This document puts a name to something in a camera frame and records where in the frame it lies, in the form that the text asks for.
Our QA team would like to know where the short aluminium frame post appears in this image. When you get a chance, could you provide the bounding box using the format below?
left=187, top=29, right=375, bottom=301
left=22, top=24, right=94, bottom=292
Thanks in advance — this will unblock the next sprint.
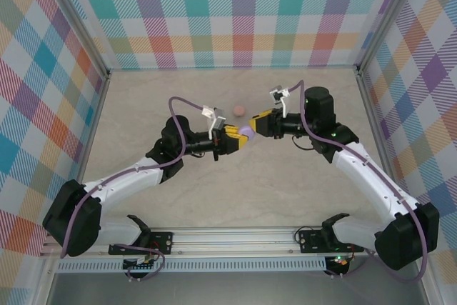
left=417, top=269, right=446, bottom=305
left=31, top=257, right=60, bottom=305

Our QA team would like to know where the aluminium mounting rail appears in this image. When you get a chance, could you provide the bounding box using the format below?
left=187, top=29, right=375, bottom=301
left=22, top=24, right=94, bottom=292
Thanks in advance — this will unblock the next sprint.
left=41, top=225, right=379, bottom=259

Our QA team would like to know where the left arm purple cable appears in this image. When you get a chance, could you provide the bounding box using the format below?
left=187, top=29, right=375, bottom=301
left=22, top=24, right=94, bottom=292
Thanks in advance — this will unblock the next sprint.
left=59, top=96, right=206, bottom=282

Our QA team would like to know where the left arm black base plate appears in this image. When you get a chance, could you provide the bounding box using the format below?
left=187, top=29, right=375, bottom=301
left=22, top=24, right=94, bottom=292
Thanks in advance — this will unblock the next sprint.
left=108, top=231, right=175, bottom=256

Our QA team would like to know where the slotted grey cable duct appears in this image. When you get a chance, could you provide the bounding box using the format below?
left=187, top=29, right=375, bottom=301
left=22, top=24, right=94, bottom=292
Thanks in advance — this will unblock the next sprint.
left=56, top=260, right=328, bottom=274

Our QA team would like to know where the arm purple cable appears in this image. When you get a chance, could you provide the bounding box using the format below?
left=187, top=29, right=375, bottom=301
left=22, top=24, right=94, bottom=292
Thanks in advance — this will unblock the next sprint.
left=59, top=96, right=206, bottom=282
left=287, top=80, right=428, bottom=283

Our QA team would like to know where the purple earbud charging case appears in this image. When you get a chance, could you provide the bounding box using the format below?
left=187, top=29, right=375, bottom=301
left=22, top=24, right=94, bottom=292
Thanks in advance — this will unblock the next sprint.
left=238, top=124, right=256, bottom=141

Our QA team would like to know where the aluminium side rail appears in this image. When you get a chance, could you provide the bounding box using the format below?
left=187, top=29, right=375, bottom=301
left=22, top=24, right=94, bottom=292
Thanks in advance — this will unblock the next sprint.
left=73, top=72, right=111, bottom=184
left=356, top=71, right=399, bottom=186

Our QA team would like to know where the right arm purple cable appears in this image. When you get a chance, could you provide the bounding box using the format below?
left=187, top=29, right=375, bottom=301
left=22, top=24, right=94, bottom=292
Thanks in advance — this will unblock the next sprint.
left=287, top=80, right=428, bottom=283

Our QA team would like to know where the thin aluminium back rail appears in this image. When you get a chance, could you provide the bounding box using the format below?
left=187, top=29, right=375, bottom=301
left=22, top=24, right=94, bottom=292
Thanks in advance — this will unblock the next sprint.
left=106, top=64, right=360, bottom=71

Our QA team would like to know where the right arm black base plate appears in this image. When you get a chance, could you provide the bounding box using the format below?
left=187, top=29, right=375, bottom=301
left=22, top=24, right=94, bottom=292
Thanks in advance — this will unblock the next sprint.
left=297, top=229, right=365, bottom=254

